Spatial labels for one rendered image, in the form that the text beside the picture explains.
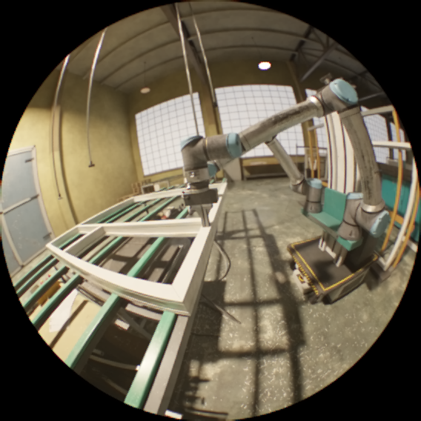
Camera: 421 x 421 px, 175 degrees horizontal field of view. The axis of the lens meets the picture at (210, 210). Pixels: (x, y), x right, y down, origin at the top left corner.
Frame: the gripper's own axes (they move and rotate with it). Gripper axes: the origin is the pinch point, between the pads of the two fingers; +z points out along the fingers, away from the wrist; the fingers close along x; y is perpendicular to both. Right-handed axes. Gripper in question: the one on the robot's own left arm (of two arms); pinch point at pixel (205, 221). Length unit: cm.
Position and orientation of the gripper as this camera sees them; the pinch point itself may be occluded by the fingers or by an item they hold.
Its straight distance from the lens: 57.7
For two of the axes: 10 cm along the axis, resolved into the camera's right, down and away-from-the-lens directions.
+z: 1.5, 9.3, 3.3
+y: -1.7, 3.5, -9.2
